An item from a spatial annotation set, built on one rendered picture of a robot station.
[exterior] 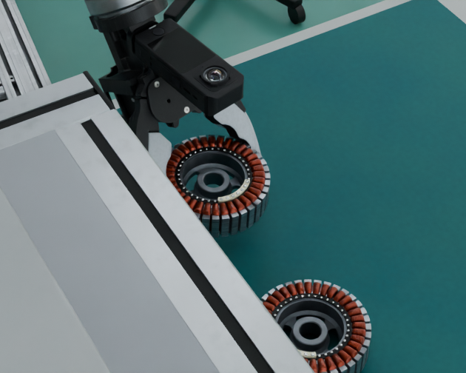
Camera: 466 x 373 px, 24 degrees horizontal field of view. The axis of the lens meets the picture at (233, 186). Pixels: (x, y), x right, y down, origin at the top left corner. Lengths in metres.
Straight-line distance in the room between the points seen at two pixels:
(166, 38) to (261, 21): 1.63
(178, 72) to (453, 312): 0.36
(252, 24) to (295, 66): 1.31
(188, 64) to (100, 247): 0.39
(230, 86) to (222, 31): 1.64
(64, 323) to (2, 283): 0.03
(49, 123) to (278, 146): 0.54
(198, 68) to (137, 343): 0.44
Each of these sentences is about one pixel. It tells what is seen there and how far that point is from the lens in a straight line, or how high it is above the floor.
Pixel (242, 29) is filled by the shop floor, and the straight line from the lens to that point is 2.61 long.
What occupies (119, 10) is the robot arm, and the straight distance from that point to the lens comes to 1.01.
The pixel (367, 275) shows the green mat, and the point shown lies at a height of 0.75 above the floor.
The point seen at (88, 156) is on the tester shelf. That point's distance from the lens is 0.68.
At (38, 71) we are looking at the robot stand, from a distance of 2.17.
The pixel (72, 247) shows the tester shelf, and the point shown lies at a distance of 0.63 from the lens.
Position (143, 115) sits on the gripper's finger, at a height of 0.91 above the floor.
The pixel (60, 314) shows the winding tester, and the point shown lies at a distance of 0.34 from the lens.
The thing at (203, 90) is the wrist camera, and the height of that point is 0.96.
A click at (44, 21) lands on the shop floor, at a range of 2.67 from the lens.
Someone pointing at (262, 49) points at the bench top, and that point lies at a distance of 1.35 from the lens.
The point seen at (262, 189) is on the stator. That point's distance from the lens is 1.05.
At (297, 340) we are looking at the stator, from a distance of 1.00.
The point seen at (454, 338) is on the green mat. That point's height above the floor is 0.75.
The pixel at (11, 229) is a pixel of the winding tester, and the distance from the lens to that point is 0.37.
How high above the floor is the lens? 1.58
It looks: 46 degrees down
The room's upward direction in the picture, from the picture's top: straight up
